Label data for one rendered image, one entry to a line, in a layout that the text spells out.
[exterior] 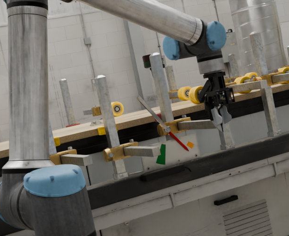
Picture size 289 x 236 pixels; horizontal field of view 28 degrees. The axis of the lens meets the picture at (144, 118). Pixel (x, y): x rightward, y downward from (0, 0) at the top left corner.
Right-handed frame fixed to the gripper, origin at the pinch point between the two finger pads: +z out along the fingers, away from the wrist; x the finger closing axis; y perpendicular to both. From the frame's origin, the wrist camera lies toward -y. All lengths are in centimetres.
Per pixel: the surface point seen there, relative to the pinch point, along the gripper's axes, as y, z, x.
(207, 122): -5.6, -2.8, -1.4
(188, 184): -31.6, 22.4, -0.7
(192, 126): -17.5, -1.7, -1.4
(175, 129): -29.2, -0.9, -2.8
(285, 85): -49, -7, 71
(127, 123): -49, -7, -14
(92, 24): -732, -138, 250
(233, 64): -139, -22, 104
